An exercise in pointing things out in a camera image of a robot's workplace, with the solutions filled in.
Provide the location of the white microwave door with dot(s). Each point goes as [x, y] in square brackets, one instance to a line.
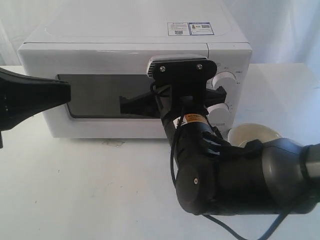
[99, 75]

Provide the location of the clear tape patch on table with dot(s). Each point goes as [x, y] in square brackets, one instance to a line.
[113, 142]

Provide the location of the white microwave oven body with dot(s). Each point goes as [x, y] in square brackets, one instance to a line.
[228, 47]

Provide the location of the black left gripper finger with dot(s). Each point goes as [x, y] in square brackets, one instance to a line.
[23, 96]

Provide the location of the cream ceramic bowl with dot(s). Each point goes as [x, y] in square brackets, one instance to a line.
[240, 135]

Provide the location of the blue warning sticker right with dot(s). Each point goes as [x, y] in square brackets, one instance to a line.
[200, 29]

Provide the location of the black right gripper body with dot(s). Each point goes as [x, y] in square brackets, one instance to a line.
[175, 101]

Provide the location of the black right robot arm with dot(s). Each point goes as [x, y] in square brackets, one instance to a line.
[212, 176]

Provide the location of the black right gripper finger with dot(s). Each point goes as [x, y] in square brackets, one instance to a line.
[142, 105]
[214, 97]

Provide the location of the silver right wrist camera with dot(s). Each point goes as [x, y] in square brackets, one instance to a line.
[165, 69]

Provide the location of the lower white control knob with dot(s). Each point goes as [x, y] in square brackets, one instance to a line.
[218, 113]

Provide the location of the white control knob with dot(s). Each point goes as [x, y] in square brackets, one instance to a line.
[218, 113]
[226, 80]

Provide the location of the upper white control knob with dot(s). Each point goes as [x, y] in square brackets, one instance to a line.
[226, 80]

